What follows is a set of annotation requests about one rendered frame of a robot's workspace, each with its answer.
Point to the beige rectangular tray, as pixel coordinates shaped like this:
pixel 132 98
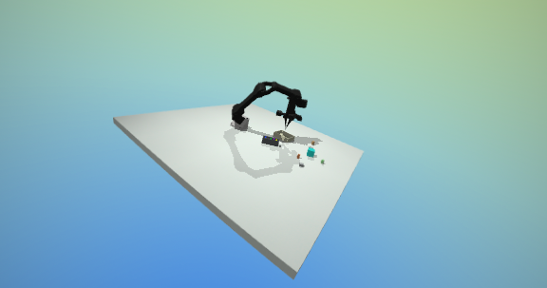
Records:
pixel 284 136

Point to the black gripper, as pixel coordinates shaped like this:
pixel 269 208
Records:
pixel 280 113

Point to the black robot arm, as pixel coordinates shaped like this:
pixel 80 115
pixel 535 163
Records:
pixel 295 99

